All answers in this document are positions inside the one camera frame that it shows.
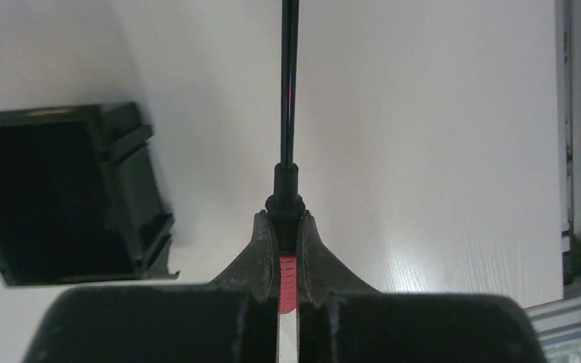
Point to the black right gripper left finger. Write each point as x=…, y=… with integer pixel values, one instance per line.
x=232, y=318

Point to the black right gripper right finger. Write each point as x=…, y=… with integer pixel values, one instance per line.
x=341, y=318

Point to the red handled black screwdriver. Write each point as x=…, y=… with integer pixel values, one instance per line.
x=286, y=207

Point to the black plastic bin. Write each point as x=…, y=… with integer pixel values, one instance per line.
x=79, y=201

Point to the aluminium frame front bar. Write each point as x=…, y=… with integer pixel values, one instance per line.
x=558, y=325

